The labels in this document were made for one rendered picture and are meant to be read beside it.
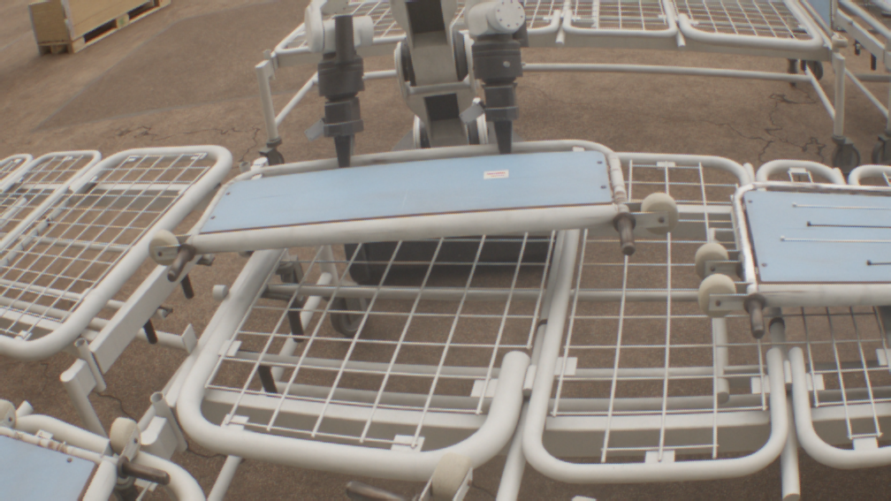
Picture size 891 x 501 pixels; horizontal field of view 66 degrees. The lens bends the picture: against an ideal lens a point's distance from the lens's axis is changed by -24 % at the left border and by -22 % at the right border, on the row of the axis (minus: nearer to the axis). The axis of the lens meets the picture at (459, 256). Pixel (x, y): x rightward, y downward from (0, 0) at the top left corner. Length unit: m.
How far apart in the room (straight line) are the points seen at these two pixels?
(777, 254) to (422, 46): 1.09
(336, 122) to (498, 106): 0.29
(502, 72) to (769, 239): 0.56
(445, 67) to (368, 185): 0.70
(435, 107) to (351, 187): 0.85
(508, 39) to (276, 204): 0.50
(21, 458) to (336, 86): 0.91
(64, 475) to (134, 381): 1.12
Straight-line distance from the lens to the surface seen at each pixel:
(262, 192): 1.54
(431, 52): 2.08
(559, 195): 1.35
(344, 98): 1.58
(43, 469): 1.23
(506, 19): 1.50
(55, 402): 2.37
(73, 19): 6.93
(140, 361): 2.35
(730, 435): 1.21
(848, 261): 1.34
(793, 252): 1.35
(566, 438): 1.21
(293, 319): 1.72
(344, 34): 1.54
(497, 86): 1.52
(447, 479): 0.94
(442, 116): 2.33
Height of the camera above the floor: 1.28
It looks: 32 degrees down
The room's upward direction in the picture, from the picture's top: 8 degrees counter-clockwise
